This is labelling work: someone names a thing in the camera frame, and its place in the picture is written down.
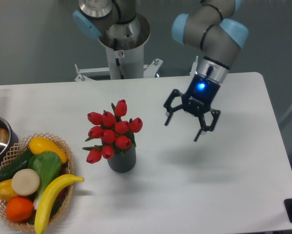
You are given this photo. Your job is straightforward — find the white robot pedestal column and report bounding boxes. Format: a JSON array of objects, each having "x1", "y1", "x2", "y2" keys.
[{"x1": 98, "y1": 13, "x2": 150, "y2": 80}]

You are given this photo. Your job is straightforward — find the dark green cucumber toy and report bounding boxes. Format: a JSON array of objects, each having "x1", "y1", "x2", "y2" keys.
[{"x1": 0, "y1": 149, "x2": 33, "y2": 183}]

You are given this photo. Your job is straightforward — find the dark grey ribbed vase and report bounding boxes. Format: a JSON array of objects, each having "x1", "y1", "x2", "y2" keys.
[{"x1": 107, "y1": 145, "x2": 136, "y2": 173}]

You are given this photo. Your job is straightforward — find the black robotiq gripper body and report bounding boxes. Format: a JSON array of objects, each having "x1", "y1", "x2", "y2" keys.
[{"x1": 181, "y1": 74, "x2": 220, "y2": 116}]

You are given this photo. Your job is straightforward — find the red tulip bouquet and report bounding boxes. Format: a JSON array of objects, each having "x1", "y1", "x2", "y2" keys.
[{"x1": 83, "y1": 99, "x2": 143, "y2": 164}]

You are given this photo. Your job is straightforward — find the black pedestal cable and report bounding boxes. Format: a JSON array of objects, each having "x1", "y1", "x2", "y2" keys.
[{"x1": 113, "y1": 38, "x2": 125, "y2": 79}]

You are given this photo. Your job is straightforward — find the yellow bell pepper toy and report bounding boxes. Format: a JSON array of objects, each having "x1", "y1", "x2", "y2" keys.
[{"x1": 0, "y1": 179, "x2": 19, "y2": 202}]

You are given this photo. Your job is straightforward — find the yellow plastic banana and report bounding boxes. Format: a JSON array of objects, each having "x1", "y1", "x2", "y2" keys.
[{"x1": 34, "y1": 174, "x2": 84, "y2": 234}]

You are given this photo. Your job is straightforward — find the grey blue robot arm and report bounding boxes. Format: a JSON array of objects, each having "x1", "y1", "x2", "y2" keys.
[{"x1": 73, "y1": 0, "x2": 249, "y2": 133}]

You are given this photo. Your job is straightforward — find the yellow squash toy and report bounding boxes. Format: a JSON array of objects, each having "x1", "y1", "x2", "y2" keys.
[{"x1": 29, "y1": 137, "x2": 68, "y2": 164}]

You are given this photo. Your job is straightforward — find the green leafy vegetable toy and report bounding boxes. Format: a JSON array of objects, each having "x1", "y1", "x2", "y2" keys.
[{"x1": 28, "y1": 151, "x2": 61, "y2": 210}]

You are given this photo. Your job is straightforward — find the white metal base frame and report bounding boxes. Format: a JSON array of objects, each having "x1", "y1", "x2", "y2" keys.
[{"x1": 74, "y1": 56, "x2": 199, "y2": 82}]

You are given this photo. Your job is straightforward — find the orange plastic orange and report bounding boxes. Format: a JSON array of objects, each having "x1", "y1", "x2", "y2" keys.
[{"x1": 5, "y1": 196, "x2": 34, "y2": 222}]

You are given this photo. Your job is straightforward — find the beige round disc toy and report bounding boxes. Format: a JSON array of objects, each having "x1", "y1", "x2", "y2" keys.
[{"x1": 11, "y1": 169, "x2": 40, "y2": 196}]

